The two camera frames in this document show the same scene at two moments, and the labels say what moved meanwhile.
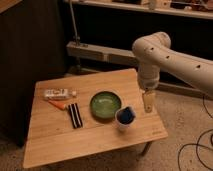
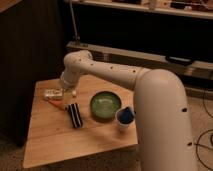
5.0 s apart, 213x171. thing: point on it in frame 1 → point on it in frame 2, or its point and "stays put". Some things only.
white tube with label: x=58 y=94 stays put
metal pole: x=78 y=40 stays put
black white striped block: x=76 y=119 stays put
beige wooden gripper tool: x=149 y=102 → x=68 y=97
